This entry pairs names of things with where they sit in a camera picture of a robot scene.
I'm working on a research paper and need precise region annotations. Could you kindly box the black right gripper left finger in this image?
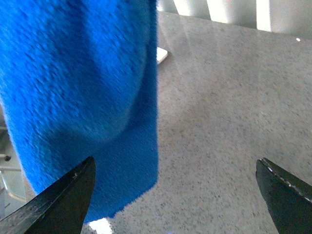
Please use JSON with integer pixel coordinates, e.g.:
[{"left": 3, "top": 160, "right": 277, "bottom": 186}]
[{"left": 0, "top": 156, "right": 96, "bottom": 234}]

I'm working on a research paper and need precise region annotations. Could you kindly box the blue microfiber cloth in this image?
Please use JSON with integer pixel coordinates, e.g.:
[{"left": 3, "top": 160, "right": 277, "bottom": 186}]
[{"left": 0, "top": 0, "right": 158, "bottom": 223}]

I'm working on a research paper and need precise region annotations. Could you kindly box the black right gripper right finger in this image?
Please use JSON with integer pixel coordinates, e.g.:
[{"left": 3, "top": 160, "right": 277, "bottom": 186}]
[{"left": 255, "top": 158, "right": 312, "bottom": 234}]

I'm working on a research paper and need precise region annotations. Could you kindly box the white rack base tray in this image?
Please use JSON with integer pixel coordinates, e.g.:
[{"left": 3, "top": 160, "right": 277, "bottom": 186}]
[{"left": 156, "top": 47, "right": 168, "bottom": 65}]

